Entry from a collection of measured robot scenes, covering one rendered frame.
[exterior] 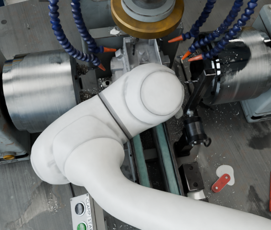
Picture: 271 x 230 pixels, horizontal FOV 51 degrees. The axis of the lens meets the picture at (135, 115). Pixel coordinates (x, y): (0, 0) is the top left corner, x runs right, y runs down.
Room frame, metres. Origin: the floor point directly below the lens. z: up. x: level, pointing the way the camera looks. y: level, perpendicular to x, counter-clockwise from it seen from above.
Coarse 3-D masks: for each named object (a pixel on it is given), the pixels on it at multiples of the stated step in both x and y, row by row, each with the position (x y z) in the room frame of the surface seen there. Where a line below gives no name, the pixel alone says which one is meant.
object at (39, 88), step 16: (16, 64) 0.41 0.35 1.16; (32, 64) 0.41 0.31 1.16; (48, 64) 0.42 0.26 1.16; (64, 64) 0.42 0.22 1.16; (16, 80) 0.35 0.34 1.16; (32, 80) 0.36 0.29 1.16; (48, 80) 0.37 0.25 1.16; (64, 80) 0.38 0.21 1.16; (80, 80) 0.47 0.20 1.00; (16, 96) 0.31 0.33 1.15; (32, 96) 0.32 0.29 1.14; (48, 96) 0.33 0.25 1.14; (64, 96) 0.34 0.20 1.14; (80, 96) 0.37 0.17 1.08; (16, 112) 0.28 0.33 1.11; (32, 112) 0.29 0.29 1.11; (48, 112) 0.30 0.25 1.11; (64, 112) 0.30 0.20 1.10; (32, 128) 0.26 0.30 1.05
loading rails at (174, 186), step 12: (156, 132) 0.35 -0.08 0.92; (168, 132) 0.35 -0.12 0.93; (132, 144) 0.29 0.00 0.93; (156, 144) 0.32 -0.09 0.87; (168, 144) 0.31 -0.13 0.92; (132, 156) 0.25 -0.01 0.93; (144, 156) 0.28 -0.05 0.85; (156, 156) 0.28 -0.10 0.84; (168, 156) 0.27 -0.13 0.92; (132, 168) 0.23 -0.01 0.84; (144, 168) 0.21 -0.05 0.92; (168, 168) 0.22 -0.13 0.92; (144, 180) 0.18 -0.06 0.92; (168, 180) 0.19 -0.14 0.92; (180, 180) 0.19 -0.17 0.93; (168, 192) 0.15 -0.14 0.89; (180, 192) 0.15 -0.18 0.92
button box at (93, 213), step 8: (72, 200) 0.07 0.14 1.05; (80, 200) 0.07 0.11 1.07; (88, 200) 0.07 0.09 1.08; (72, 208) 0.05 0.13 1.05; (88, 208) 0.05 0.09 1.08; (96, 208) 0.06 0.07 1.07; (72, 216) 0.03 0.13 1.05; (80, 216) 0.03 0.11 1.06; (88, 216) 0.04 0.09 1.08; (96, 216) 0.04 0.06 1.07; (88, 224) 0.02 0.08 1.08; (96, 224) 0.02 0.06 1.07; (104, 224) 0.02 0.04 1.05
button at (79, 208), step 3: (78, 204) 0.06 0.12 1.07; (81, 204) 0.06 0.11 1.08; (75, 207) 0.05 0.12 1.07; (78, 207) 0.05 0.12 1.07; (81, 207) 0.05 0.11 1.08; (75, 210) 0.05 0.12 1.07; (78, 210) 0.05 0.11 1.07; (81, 210) 0.05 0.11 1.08; (78, 213) 0.04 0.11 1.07; (81, 213) 0.04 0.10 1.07
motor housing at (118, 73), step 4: (112, 60) 0.53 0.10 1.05; (116, 60) 0.53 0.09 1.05; (120, 60) 0.53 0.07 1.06; (124, 64) 0.51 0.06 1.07; (124, 68) 0.49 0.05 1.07; (116, 72) 0.48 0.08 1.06; (120, 72) 0.48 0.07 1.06; (124, 72) 0.48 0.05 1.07; (112, 76) 0.49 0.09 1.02; (116, 76) 0.47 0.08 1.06; (120, 76) 0.47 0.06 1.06
